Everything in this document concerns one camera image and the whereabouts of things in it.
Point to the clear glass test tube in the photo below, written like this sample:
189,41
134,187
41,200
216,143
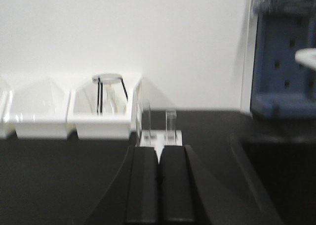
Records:
171,118

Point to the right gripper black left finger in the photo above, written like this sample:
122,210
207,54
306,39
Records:
132,197

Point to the middle white plastic bin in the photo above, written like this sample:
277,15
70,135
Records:
38,109

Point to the right white plastic bin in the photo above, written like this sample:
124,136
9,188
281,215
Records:
89,125

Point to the white test tube rack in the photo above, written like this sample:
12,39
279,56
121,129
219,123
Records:
157,139

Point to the white plastic bin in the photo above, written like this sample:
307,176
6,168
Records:
89,125
5,128
38,109

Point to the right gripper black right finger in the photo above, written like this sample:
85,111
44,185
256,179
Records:
193,194

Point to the black lab sink basin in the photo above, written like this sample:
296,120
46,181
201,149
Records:
281,175

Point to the blue-grey pegboard drying rack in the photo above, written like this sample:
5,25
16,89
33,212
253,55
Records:
281,87

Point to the left white plastic bin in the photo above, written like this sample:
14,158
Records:
5,128

